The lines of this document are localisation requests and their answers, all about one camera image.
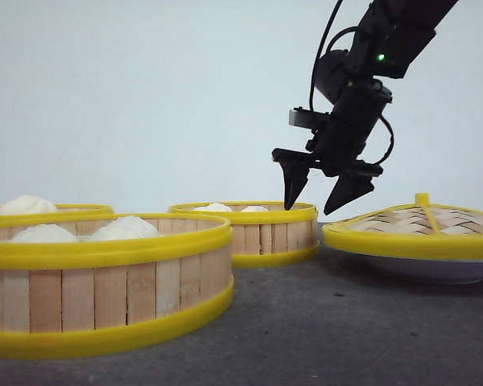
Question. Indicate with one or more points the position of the white bun front left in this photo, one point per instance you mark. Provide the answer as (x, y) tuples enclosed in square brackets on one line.
[(44, 233)]

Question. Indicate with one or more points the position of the white bun front right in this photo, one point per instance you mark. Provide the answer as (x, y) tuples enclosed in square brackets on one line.
[(125, 228)]

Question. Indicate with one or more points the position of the white bun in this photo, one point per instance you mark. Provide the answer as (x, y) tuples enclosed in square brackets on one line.
[(125, 228), (213, 207), (44, 233), (255, 208)]

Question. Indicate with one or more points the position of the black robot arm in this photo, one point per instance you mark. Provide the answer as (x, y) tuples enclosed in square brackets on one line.
[(347, 72)]

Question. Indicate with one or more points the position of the white shallow plate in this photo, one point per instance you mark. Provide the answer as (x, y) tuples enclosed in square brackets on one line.
[(440, 272)]

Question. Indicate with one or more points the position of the woven bamboo steamer lid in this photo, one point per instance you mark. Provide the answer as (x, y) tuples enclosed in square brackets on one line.
[(421, 231)]

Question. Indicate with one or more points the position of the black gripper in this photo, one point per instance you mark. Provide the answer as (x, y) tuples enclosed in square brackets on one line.
[(336, 146)]

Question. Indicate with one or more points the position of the white bun middle right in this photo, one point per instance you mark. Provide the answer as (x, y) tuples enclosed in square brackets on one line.
[(255, 208)]

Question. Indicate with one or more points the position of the bamboo steamer basket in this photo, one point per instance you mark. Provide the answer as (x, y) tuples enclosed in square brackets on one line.
[(267, 239), (78, 209), (88, 298)]

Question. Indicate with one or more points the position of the white bun rear basket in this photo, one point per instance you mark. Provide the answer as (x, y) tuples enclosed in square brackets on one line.
[(27, 205)]

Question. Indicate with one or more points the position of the white bun middle left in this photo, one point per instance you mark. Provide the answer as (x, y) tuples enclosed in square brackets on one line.
[(213, 207)]

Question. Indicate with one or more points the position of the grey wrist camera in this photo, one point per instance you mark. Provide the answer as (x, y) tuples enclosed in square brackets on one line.
[(305, 118)]

